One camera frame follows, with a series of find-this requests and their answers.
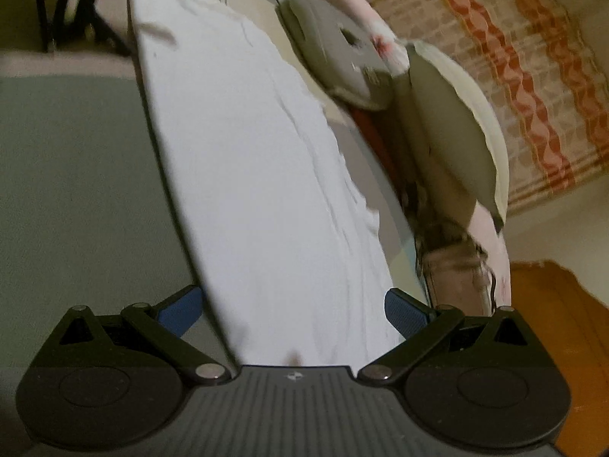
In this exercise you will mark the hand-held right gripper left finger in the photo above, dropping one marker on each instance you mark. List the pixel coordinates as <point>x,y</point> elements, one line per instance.
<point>183,307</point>

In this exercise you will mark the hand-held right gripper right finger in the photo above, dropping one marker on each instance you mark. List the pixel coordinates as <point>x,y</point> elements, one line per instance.
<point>404,310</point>

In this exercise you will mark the white long-sleeve shirt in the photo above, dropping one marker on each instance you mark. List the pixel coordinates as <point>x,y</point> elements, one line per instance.
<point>247,176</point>

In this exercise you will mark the beige handbag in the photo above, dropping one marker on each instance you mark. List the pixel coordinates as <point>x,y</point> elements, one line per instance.
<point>452,271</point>

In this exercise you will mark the wooden headboard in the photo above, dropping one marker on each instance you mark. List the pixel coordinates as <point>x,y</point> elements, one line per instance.
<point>561,333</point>

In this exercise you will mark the red cloth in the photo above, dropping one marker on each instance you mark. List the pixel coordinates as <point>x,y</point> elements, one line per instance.
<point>376,143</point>

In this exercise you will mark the cream pillow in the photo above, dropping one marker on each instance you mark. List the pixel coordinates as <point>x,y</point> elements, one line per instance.
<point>447,128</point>

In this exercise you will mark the patterned curtain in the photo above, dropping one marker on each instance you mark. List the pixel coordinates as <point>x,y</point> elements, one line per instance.
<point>523,81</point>

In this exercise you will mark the grey donut cushion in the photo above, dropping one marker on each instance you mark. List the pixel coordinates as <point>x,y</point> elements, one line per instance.
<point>333,57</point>

